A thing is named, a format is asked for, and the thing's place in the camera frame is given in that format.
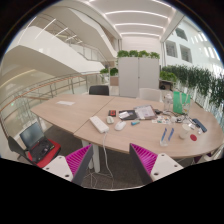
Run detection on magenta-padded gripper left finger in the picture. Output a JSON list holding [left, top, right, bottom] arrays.
[[42, 143, 95, 186]]

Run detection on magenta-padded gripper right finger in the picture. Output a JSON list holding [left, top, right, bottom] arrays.
[[128, 142, 184, 186]]

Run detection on clear plastic water bottle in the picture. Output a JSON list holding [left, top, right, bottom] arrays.
[[159, 119, 176, 148]]

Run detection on red seat black chair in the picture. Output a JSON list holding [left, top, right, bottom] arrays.
[[7, 135, 63, 169]]

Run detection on white mug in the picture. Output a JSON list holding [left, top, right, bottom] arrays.
[[178, 123, 191, 140]]

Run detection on black laptop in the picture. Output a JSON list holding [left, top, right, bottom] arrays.
[[19, 121, 56, 163]]

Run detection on dark blue keyboard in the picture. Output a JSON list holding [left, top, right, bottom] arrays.
[[192, 118, 208, 133]]

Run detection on printed paper booklet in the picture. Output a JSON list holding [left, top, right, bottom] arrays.
[[133, 104, 157, 121]]

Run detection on white power strip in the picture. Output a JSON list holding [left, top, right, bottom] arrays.
[[89, 115, 110, 134]]

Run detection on black notebook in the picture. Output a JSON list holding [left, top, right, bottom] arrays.
[[118, 109, 138, 121]]

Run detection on white computer mouse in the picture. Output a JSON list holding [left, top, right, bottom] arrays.
[[114, 120, 128, 132]]

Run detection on tall clear tumbler with lid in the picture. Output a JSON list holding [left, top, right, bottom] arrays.
[[163, 93, 174, 114]]

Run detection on white paper sheet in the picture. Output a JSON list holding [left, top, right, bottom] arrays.
[[56, 100, 76, 107]]

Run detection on green tote bag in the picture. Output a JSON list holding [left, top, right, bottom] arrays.
[[172, 91, 192, 115]]

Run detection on glass railing with wooden handrail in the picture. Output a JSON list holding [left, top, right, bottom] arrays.
[[0, 73, 101, 114]]

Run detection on black office chair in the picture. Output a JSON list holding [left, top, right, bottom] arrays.
[[88, 85, 110, 97]]

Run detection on green hedge plants row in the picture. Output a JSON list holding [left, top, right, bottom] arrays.
[[159, 64, 224, 108]]

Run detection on white cabinet with plants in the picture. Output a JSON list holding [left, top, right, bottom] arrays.
[[116, 49, 161, 99]]

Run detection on small planter box with plants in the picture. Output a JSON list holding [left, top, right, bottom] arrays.
[[99, 67, 120, 87]]

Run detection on ceiling light strips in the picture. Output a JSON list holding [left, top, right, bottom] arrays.
[[104, 9, 169, 38]]

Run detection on white power strip cable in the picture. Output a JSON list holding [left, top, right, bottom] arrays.
[[87, 131, 115, 189]]

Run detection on tangled black cables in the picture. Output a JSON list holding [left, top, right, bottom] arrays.
[[172, 113, 192, 125]]

